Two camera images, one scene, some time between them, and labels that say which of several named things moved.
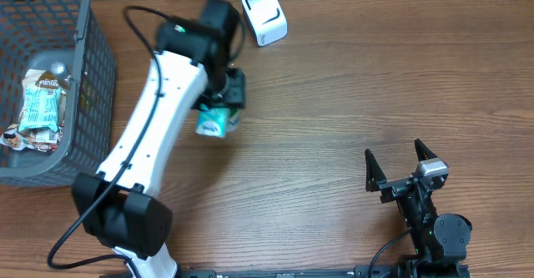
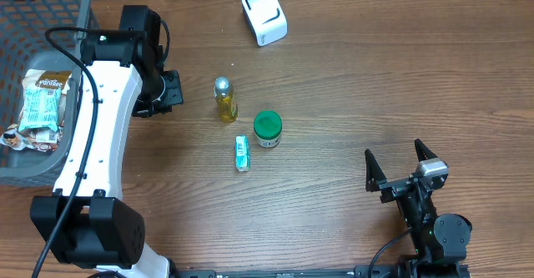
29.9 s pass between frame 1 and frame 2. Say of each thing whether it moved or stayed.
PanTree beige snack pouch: stayed
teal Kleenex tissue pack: moved
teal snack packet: stayed
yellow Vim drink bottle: moved
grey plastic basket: stayed
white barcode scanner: stayed
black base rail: stayed
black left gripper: moved
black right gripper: stayed
